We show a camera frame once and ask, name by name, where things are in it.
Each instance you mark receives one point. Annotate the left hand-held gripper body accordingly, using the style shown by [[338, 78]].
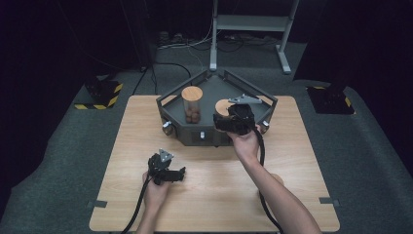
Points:
[[159, 169]]

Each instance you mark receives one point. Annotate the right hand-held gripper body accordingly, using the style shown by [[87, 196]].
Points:
[[243, 117]]

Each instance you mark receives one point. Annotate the short glass jar wooden lid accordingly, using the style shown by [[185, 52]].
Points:
[[222, 107]]

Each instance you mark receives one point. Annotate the dark grey corner shelf tray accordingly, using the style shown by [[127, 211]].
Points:
[[211, 91]]

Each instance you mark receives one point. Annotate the tall glass jar wooden lid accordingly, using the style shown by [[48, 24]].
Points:
[[192, 94]]

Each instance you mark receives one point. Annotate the person's left hand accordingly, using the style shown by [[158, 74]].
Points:
[[157, 195]]

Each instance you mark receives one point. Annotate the person's right hand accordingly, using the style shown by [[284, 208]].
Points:
[[247, 144]]

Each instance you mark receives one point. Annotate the grey tape piece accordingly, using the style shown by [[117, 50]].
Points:
[[329, 201], [96, 204]]

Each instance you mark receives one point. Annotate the power strip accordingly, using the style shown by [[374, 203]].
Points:
[[168, 37]]

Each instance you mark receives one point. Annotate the black yellow striped base plate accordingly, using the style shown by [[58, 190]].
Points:
[[104, 94], [331, 100]]

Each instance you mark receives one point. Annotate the grey metal stand frame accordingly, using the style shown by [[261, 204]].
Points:
[[251, 22]]

